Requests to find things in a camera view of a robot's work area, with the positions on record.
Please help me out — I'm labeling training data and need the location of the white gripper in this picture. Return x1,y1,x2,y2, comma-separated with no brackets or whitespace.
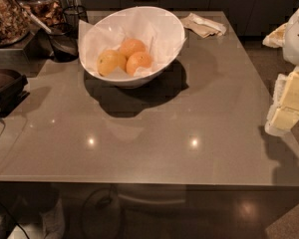
262,8,299,136

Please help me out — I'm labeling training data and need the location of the orange fruit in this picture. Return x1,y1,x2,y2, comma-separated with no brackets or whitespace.
119,38,147,59
126,52,152,76

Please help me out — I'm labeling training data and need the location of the white paper bowl liner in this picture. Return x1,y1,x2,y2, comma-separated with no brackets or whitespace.
77,6,187,78

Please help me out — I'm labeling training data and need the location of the white bowl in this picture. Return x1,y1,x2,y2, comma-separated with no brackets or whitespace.
78,5,186,89

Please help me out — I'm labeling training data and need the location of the crumpled beige napkin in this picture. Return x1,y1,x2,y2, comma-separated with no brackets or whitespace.
180,13,227,38

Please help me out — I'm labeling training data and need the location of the left yellow-orange fruit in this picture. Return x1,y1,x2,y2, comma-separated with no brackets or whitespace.
97,50,127,76

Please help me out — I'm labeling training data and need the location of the dark glass cup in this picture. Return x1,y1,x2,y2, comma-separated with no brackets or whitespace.
49,23,79,62

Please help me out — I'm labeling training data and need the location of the metal counter box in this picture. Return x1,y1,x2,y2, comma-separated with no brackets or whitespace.
0,32,40,65

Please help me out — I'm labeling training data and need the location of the small glass snack jar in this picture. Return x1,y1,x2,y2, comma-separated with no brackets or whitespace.
18,0,64,26

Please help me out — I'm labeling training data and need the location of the large glass snack jar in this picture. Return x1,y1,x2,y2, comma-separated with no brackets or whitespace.
0,0,29,47

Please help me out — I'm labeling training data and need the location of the black device on left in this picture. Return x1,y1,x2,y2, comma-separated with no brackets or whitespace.
0,69,28,117

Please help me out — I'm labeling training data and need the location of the black wire cup holder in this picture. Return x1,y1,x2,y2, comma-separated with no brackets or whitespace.
63,5,88,35

